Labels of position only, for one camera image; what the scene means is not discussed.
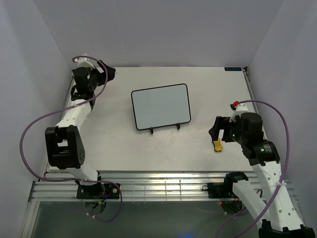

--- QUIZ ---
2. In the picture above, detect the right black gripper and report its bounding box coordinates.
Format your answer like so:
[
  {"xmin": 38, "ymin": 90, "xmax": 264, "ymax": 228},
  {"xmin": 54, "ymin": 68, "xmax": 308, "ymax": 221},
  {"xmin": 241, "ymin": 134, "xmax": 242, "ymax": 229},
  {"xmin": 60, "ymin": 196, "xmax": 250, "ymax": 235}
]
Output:
[{"xmin": 208, "ymin": 116, "xmax": 247, "ymax": 145}]

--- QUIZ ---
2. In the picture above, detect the yellow whiteboard eraser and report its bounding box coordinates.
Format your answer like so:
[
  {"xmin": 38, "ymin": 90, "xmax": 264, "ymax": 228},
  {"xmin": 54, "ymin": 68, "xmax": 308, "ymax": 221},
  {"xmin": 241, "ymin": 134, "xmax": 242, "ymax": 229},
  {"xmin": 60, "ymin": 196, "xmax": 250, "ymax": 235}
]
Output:
[{"xmin": 213, "ymin": 138, "xmax": 223, "ymax": 152}]

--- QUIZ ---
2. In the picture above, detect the small black-framed whiteboard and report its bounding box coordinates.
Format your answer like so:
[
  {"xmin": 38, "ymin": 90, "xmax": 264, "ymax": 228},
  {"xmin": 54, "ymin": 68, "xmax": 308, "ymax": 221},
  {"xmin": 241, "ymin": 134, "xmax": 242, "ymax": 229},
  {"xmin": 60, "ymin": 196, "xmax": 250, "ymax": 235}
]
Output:
[{"xmin": 131, "ymin": 83, "xmax": 191, "ymax": 133}]

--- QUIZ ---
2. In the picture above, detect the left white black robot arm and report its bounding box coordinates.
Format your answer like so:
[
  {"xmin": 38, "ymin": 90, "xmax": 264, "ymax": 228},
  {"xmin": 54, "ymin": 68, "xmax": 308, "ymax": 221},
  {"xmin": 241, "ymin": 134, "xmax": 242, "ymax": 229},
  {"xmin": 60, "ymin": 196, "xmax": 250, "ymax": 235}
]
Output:
[{"xmin": 45, "ymin": 58, "xmax": 116, "ymax": 198}]

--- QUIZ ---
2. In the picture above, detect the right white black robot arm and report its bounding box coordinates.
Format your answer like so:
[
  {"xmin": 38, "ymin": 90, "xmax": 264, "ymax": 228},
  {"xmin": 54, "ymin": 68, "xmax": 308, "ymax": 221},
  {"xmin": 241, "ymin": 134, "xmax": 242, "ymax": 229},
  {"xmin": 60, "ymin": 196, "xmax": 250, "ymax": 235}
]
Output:
[{"xmin": 209, "ymin": 112, "xmax": 316, "ymax": 238}]

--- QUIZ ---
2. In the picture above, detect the right blue corner label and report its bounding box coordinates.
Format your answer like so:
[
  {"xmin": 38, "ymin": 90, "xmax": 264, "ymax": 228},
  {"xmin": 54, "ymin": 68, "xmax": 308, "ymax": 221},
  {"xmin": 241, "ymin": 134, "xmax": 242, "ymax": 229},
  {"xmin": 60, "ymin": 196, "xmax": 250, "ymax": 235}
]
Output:
[{"xmin": 224, "ymin": 67, "xmax": 242, "ymax": 71}]

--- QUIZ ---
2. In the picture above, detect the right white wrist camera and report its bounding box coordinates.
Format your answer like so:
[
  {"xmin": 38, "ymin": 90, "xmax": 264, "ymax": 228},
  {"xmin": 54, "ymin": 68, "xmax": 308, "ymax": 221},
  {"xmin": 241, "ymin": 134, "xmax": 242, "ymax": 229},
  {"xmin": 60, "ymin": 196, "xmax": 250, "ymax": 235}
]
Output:
[{"xmin": 229, "ymin": 101, "xmax": 249, "ymax": 122}]

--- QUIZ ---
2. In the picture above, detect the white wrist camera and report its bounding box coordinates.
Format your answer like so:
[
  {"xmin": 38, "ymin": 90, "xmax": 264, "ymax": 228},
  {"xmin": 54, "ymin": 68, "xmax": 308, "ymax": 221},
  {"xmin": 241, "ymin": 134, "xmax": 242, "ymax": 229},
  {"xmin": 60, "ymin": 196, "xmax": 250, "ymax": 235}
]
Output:
[
  {"xmin": 229, "ymin": 101, "xmax": 249, "ymax": 122},
  {"xmin": 72, "ymin": 53, "xmax": 95, "ymax": 68}
]

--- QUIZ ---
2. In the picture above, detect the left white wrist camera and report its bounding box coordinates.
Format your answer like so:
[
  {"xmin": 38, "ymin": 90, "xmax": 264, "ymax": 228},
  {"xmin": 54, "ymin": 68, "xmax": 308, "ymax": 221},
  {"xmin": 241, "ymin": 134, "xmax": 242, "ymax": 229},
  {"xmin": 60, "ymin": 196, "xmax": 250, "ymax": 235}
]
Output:
[{"xmin": 72, "ymin": 53, "xmax": 95, "ymax": 68}]

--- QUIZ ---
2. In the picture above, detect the metal wire whiteboard stand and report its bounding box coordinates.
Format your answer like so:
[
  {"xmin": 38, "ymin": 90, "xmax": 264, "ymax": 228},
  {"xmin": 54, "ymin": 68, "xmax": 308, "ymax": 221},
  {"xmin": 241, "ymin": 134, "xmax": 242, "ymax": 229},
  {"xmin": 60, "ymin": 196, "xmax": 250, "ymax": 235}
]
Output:
[{"xmin": 149, "ymin": 123, "xmax": 181, "ymax": 134}]

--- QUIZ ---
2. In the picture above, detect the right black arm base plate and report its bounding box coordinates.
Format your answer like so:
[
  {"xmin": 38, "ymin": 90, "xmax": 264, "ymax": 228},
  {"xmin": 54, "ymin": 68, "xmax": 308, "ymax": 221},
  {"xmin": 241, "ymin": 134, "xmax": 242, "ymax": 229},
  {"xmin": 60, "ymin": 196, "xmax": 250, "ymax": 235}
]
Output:
[{"xmin": 202, "ymin": 182, "xmax": 235, "ymax": 199}]

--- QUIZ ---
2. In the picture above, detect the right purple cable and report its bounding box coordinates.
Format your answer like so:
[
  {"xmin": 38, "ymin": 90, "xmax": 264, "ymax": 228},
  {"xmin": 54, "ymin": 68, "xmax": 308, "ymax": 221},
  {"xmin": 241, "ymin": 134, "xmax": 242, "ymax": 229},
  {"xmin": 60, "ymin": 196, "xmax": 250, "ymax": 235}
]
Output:
[{"xmin": 214, "ymin": 100, "xmax": 290, "ymax": 238}]

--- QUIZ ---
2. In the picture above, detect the purple cable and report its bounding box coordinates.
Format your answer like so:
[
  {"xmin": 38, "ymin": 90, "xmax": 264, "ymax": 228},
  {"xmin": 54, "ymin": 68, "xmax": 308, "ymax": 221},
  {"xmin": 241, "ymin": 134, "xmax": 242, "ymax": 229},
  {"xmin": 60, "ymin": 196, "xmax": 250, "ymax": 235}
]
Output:
[
  {"xmin": 214, "ymin": 100, "xmax": 290, "ymax": 238},
  {"xmin": 19, "ymin": 56, "xmax": 122, "ymax": 222}
]

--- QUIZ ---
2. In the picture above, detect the aluminium extrusion rail frame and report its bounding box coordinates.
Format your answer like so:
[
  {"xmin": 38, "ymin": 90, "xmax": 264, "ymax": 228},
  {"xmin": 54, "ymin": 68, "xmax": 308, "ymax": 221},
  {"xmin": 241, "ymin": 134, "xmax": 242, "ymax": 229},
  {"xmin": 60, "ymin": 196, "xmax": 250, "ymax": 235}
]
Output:
[{"xmin": 29, "ymin": 170, "xmax": 297, "ymax": 203}]

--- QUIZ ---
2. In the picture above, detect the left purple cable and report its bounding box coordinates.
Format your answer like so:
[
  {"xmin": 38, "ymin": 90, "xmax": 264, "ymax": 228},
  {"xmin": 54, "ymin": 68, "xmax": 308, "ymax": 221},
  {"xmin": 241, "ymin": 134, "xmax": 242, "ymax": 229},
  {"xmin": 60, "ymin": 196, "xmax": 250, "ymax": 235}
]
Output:
[{"xmin": 19, "ymin": 56, "xmax": 122, "ymax": 222}]

